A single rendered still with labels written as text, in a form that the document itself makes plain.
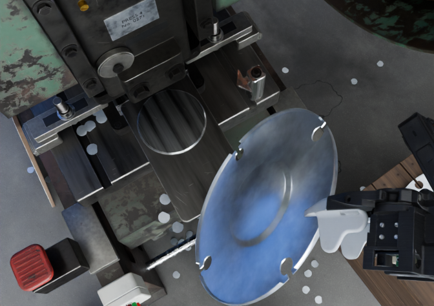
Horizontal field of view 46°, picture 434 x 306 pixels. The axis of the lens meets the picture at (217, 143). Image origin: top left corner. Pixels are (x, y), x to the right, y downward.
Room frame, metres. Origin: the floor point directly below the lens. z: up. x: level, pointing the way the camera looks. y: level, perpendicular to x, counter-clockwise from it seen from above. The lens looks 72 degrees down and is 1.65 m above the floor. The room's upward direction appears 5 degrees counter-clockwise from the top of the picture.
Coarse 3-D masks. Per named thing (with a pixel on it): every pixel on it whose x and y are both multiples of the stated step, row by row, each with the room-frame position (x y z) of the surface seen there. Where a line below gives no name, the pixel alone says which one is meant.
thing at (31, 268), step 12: (24, 252) 0.12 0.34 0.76; (36, 252) 0.12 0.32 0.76; (12, 264) 0.11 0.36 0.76; (24, 264) 0.11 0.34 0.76; (36, 264) 0.10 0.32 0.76; (48, 264) 0.10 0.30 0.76; (24, 276) 0.09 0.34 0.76; (36, 276) 0.08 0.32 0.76; (48, 276) 0.08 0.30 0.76; (24, 288) 0.07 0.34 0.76
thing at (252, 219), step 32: (256, 128) 0.27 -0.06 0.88; (288, 128) 0.24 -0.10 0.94; (256, 160) 0.21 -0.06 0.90; (288, 160) 0.19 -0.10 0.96; (320, 160) 0.17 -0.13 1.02; (224, 192) 0.18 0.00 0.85; (256, 192) 0.16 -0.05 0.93; (288, 192) 0.14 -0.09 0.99; (320, 192) 0.13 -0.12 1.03; (224, 224) 0.12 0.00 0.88; (256, 224) 0.11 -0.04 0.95; (288, 224) 0.10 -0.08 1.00; (224, 256) 0.08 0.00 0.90; (256, 256) 0.07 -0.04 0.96; (288, 256) 0.06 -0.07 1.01; (224, 288) 0.03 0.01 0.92; (256, 288) 0.03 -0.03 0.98
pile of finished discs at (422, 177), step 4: (420, 176) 0.29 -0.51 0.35; (424, 176) 0.29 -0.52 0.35; (420, 180) 0.28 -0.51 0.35; (424, 180) 0.28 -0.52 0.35; (412, 184) 0.27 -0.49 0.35; (424, 184) 0.27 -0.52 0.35; (428, 184) 0.27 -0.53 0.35; (408, 188) 0.26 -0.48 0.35; (412, 188) 0.26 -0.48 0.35; (416, 188) 0.26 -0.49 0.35; (424, 188) 0.26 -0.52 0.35; (428, 188) 0.26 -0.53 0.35
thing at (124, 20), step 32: (64, 0) 0.34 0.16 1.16; (96, 0) 0.36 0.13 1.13; (128, 0) 0.37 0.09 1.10; (160, 0) 0.39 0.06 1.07; (96, 32) 0.35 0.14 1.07; (128, 32) 0.36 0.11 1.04; (160, 32) 0.38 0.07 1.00; (96, 64) 0.34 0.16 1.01; (128, 64) 0.35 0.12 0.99; (160, 64) 0.35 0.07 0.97; (128, 96) 0.33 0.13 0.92
